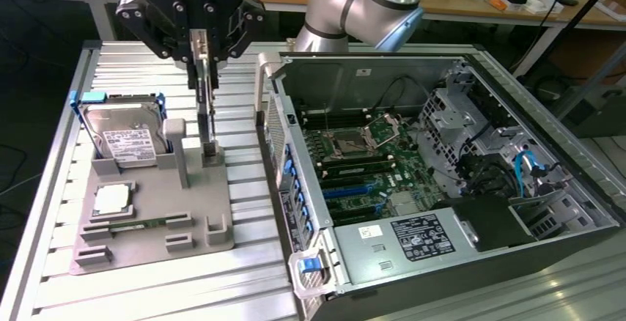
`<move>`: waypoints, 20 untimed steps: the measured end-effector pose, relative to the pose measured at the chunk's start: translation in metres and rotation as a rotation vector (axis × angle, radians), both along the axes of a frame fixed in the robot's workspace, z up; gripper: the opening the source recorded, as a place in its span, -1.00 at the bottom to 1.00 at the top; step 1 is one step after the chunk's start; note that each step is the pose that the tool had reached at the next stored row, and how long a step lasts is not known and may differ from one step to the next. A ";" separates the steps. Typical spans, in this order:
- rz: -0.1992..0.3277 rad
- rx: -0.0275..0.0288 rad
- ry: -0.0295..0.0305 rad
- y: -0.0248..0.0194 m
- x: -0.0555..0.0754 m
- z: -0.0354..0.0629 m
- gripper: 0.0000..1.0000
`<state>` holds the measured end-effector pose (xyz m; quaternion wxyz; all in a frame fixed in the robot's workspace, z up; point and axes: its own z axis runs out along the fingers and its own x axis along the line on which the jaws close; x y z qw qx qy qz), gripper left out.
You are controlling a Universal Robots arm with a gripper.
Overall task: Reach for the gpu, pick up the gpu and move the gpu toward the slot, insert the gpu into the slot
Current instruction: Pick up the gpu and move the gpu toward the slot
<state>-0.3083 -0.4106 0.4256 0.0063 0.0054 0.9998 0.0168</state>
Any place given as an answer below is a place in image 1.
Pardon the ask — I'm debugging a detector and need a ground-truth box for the open black PC case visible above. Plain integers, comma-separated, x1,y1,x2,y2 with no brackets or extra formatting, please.
253,51,626,321

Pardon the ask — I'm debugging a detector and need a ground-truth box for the grey parts rack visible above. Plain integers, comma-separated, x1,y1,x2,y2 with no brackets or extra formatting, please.
69,117,237,276

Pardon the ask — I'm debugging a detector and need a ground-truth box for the black looped wire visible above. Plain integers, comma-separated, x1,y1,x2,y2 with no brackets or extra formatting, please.
372,74,428,117

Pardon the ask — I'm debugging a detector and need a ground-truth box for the white orange parts box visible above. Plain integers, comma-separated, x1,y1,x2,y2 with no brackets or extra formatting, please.
487,0,559,15

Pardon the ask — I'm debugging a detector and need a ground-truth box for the silver socket cover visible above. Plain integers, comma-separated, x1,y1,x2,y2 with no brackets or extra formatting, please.
362,113,409,147

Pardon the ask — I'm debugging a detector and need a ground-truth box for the grey power supply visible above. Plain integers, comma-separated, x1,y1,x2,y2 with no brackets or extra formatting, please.
332,207,479,285

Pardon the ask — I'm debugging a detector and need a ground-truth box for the wooden desk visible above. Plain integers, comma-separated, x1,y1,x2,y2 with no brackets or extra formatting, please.
0,0,626,76

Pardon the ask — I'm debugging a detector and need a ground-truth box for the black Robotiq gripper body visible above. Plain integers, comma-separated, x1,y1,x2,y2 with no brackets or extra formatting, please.
145,0,245,38

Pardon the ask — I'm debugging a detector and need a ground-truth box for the silver hard disk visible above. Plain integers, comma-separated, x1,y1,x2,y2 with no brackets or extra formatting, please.
81,101,166,170

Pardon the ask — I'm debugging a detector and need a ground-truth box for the blue wire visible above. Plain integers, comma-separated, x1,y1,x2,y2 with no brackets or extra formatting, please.
513,150,539,199

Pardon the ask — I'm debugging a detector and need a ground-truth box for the green RAM stick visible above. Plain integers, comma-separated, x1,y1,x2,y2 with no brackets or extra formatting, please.
109,217,172,231

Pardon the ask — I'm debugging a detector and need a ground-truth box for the black computer tower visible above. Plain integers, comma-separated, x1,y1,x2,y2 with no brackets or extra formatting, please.
563,85,626,139

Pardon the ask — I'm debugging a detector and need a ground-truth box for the metal disk bay cage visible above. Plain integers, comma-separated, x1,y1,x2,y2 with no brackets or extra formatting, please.
420,86,491,161

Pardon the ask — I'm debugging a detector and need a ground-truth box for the CPU socket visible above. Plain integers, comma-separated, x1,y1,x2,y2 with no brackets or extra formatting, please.
332,130,380,161

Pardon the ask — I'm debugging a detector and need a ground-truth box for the black RAM slot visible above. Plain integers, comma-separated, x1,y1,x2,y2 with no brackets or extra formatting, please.
304,120,374,128
317,154,393,163
321,162,398,174
302,117,372,124
301,113,372,120
300,109,369,117
318,158,396,168
322,169,398,180

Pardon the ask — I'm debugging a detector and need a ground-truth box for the black fan shroud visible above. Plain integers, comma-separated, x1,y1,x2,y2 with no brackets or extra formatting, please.
453,194,539,253

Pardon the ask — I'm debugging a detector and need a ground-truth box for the silver chipset heatsink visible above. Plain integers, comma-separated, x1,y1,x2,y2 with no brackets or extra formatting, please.
390,192,417,214

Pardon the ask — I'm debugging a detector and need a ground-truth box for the dark RAM stick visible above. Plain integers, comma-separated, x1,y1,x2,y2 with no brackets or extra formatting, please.
325,164,394,178

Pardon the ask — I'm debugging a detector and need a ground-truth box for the green motherboard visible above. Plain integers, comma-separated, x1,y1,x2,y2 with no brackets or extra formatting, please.
298,108,464,226

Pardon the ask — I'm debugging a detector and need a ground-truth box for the blue disk bracket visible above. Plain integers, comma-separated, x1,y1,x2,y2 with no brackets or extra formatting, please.
70,91,172,153

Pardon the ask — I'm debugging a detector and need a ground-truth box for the silver CPU chip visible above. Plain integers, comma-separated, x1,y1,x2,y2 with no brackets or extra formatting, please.
93,185,137,216

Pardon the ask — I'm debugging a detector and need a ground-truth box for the blue expansion slot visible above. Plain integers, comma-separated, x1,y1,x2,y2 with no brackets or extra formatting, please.
321,185,376,199

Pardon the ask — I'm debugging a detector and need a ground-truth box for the grey case handle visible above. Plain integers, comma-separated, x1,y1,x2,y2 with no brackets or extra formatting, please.
257,52,292,80
288,249,340,300

